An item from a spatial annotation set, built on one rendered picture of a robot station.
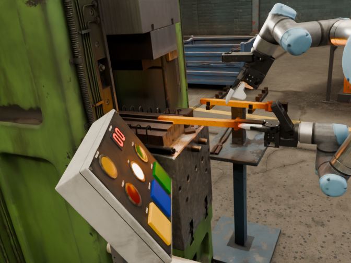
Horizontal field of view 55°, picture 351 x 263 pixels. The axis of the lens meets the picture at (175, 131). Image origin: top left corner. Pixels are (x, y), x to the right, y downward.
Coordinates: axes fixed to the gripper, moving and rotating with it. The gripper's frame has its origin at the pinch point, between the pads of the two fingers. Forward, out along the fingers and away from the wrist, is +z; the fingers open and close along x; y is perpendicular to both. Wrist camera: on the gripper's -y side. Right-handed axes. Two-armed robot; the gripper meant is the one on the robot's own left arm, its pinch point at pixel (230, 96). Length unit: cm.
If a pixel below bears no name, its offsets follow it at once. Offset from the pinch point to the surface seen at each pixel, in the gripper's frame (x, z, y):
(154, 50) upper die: -10.9, -5.8, -29.5
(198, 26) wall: 812, 218, -253
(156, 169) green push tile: -45.0, 9.9, -3.6
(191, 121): -1.5, 16.5, -8.6
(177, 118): -1.4, 19.0, -14.3
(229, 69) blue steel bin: 355, 119, -55
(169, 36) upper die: 1.6, -8.1, -30.8
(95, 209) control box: -73, 3, -5
